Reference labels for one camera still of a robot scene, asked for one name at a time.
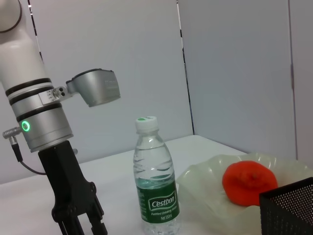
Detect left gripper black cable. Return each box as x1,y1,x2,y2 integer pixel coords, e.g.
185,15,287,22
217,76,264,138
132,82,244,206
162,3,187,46
10,139,47,176

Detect black mesh pen holder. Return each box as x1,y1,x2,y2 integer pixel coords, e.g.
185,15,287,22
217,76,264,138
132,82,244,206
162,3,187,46
259,176,313,235

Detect pale green glass fruit plate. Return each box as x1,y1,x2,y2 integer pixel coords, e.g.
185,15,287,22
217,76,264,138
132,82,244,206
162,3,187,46
176,152,313,231

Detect left wrist camera mount bracket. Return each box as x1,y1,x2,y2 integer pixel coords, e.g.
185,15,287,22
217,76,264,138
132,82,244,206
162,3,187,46
38,84,74,106

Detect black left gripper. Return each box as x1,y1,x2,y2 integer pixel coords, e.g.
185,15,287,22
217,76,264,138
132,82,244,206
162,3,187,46
38,140,109,235

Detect clear water bottle green label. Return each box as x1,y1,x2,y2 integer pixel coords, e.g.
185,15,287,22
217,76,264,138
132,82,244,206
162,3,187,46
133,115,181,235

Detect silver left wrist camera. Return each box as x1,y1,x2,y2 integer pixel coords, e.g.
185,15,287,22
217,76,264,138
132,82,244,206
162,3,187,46
65,69,121,108

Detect red round fruit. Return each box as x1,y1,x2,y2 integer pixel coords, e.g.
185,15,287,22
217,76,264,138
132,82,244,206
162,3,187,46
222,160,279,207

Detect left gripper silver connector plug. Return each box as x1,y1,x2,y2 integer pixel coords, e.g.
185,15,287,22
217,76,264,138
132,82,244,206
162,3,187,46
2,126,22,145

